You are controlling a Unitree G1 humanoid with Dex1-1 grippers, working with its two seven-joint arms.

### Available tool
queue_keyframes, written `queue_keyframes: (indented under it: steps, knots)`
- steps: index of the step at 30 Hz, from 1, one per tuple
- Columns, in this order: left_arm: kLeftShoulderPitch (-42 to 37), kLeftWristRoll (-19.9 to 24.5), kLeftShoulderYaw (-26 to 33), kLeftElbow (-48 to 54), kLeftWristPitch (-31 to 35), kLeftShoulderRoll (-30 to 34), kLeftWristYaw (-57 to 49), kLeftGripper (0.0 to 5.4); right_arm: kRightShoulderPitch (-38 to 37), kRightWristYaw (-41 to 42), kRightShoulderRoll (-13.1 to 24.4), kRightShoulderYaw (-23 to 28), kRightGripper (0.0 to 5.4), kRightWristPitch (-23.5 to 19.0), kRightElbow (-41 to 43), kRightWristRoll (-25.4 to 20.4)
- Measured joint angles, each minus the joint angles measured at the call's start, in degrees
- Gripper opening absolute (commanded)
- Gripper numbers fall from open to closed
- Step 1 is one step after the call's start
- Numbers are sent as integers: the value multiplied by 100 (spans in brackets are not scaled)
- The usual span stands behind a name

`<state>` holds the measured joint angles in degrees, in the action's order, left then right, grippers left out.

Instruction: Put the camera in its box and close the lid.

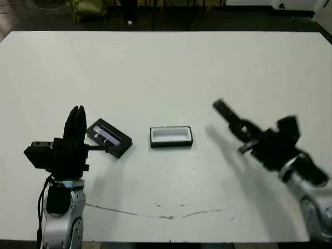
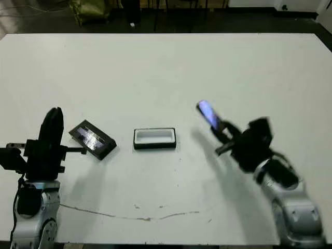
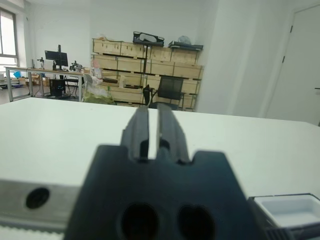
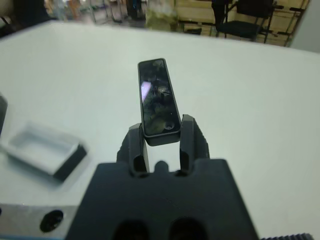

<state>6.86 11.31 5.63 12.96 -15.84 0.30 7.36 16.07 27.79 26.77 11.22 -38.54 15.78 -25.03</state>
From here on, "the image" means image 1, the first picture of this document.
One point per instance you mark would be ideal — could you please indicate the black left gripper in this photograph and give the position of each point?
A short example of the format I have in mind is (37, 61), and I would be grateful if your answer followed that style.
(70, 160)

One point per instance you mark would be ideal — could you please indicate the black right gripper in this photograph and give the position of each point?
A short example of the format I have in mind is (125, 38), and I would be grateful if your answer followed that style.
(272, 150)

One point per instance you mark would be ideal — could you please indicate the slim black camera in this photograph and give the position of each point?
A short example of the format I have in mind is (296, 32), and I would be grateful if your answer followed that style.
(224, 109)

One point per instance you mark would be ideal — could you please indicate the black box lid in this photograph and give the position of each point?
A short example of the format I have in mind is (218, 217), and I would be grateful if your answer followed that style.
(114, 141)

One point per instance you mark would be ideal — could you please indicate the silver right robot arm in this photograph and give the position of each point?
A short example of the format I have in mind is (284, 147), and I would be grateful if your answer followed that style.
(316, 212)

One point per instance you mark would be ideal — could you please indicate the black box with white insert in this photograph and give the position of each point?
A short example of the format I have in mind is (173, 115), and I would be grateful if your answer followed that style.
(171, 136)

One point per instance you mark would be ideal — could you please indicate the olive green bag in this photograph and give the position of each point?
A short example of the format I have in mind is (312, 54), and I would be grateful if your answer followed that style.
(86, 9)

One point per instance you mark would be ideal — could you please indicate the white cabinet with black knob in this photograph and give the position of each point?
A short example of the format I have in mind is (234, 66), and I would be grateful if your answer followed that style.
(293, 6)

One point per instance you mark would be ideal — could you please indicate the black metal chair legs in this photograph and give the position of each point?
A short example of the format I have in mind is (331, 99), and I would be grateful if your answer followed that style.
(154, 15)

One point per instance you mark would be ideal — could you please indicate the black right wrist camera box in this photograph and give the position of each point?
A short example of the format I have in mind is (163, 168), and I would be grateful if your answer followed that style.
(289, 127)

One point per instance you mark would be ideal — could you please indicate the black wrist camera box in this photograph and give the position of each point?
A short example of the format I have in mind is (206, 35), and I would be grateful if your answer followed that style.
(289, 127)
(37, 157)

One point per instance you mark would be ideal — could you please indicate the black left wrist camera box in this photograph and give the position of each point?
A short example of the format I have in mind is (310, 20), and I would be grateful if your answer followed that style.
(37, 157)

